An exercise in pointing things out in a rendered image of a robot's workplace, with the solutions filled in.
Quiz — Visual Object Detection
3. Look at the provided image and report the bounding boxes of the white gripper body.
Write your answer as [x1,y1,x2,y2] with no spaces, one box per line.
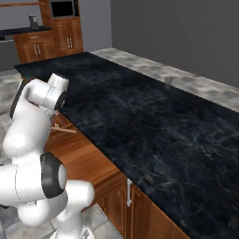
[47,106,60,121]

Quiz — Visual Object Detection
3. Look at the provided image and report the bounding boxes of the open wooden drawer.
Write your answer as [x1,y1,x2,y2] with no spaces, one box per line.
[42,111,128,207]

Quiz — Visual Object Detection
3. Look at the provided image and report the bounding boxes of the clear glass cup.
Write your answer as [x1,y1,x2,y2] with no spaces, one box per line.
[163,76,174,90]

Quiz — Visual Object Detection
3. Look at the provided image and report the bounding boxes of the wooden cupboard run, dark top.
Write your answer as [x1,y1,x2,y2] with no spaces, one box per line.
[0,25,59,65]

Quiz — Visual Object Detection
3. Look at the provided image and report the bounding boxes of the tall wooden cabinet with oven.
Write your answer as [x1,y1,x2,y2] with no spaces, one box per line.
[38,0,85,58]

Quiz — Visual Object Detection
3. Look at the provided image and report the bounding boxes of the grey small appliance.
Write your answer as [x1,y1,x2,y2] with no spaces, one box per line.
[28,14,39,30]

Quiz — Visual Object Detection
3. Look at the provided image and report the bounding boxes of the wooden cupboard door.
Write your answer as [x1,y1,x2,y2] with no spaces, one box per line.
[96,182,133,239]

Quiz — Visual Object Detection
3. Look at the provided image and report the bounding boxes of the wooden island side panel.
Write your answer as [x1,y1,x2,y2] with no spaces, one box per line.
[130,185,191,239]

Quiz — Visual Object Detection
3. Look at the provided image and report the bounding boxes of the silver cupboard door handle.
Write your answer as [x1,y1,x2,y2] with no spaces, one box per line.
[126,178,134,208]

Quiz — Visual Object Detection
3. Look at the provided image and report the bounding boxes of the wooden wall shelf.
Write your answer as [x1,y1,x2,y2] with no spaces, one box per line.
[0,1,40,7]

